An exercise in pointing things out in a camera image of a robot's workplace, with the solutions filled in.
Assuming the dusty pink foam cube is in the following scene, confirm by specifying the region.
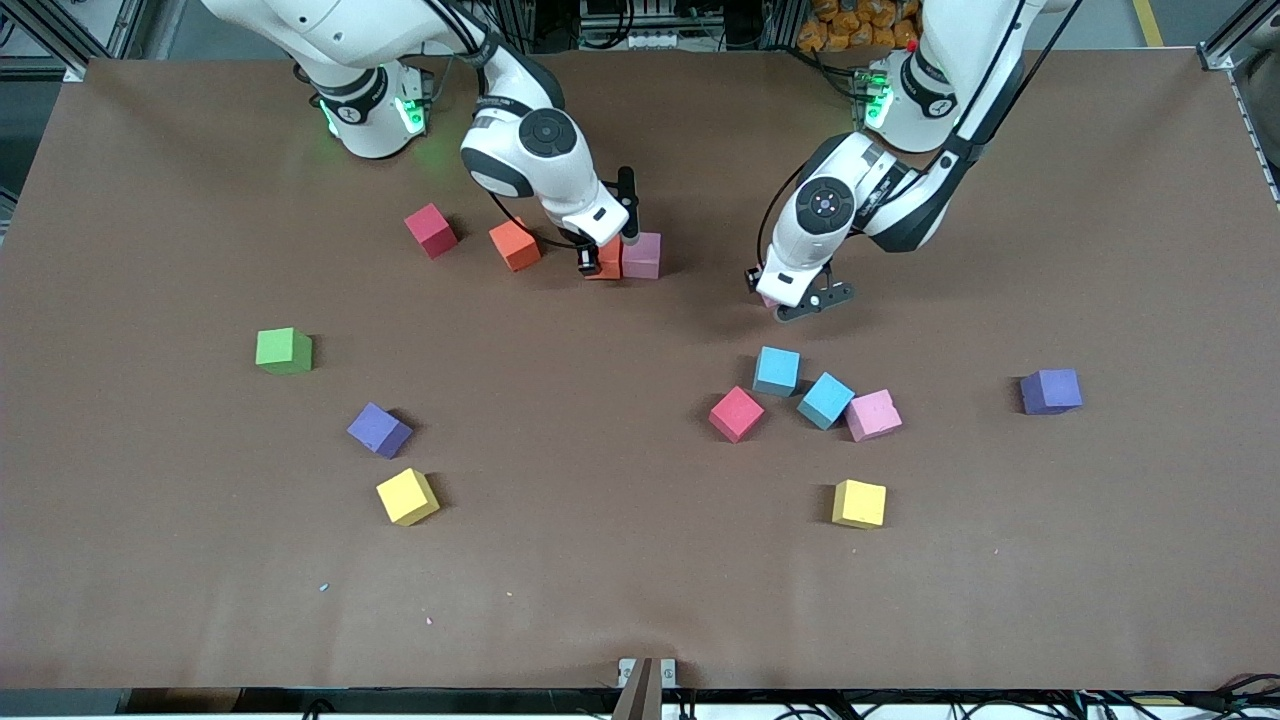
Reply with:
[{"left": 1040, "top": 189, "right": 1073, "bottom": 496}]
[{"left": 621, "top": 232, "right": 663, "bottom": 281}]

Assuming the blue foam cube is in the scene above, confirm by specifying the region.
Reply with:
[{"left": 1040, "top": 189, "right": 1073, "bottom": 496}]
[
  {"left": 796, "top": 371, "right": 857, "bottom": 431},
  {"left": 752, "top": 346, "right": 802, "bottom": 398}
]

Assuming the red foam cube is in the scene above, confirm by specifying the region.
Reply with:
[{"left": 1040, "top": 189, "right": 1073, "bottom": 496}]
[
  {"left": 403, "top": 203, "right": 460, "bottom": 260},
  {"left": 708, "top": 386, "right": 766, "bottom": 444}
]

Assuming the white power strip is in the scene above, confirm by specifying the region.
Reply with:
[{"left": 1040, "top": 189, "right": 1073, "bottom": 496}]
[{"left": 580, "top": 26, "right": 701, "bottom": 51}]

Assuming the yellow foam cube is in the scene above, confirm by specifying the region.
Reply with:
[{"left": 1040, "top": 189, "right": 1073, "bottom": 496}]
[
  {"left": 376, "top": 467, "right": 441, "bottom": 527},
  {"left": 832, "top": 479, "right": 888, "bottom": 529}
]

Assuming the purple foam cube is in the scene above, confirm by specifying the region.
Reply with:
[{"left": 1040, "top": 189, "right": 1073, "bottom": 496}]
[
  {"left": 346, "top": 402, "right": 414, "bottom": 459},
  {"left": 1020, "top": 368, "right": 1084, "bottom": 416}
]

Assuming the pile of orange objects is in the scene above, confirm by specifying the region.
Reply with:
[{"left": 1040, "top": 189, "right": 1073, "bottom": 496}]
[{"left": 797, "top": 0, "right": 921, "bottom": 53}]

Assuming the brown table cover sheet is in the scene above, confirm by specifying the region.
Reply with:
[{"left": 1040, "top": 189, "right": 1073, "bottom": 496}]
[{"left": 0, "top": 50, "right": 1280, "bottom": 693}]

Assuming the green foam cube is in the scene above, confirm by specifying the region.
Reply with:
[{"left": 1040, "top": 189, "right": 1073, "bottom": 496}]
[{"left": 255, "top": 327, "right": 313, "bottom": 376}]

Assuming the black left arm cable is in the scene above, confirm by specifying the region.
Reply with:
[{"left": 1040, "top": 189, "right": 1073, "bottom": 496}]
[{"left": 755, "top": 163, "right": 809, "bottom": 269}]

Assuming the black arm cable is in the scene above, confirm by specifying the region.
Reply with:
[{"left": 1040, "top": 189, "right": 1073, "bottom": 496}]
[
  {"left": 755, "top": 163, "right": 809, "bottom": 269},
  {"left": 488, "top": 185, "right": 591, "bottom": 251}
]

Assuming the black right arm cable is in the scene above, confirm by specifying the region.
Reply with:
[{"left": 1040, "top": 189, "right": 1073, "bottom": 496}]
[{"left": 488, "top": 185, "right": 591, "bottom": 251}]

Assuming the metal table edge bracket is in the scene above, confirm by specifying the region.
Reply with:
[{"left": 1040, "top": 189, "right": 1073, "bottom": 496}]
[{"left": 617, "top": 657, "right": 678, "bottom": 691}]

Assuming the brown camera stand pole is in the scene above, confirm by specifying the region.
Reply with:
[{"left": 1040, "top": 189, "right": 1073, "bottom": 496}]
[{"left": 611, "top": 657, "right": 664, "bottom": 720}]

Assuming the black cable bundle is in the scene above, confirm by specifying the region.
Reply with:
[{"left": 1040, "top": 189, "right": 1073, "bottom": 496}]
[{"left": 770, "top": 688, "right": 1280, "bottom": 720}]

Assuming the aluminium frame corner profile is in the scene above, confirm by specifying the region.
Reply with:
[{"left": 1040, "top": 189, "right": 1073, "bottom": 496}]
[
  {"left": 0, "top": 0, "right": 151, "bottom": 83},
  {"left": 1197, "top": 0, "right": 1280, "bottom": 73}
]

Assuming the aluminium side rail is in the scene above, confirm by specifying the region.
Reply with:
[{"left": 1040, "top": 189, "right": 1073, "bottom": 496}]
[{"left": 1228, "top": 68, "right": 1280, "bottom": 209}]

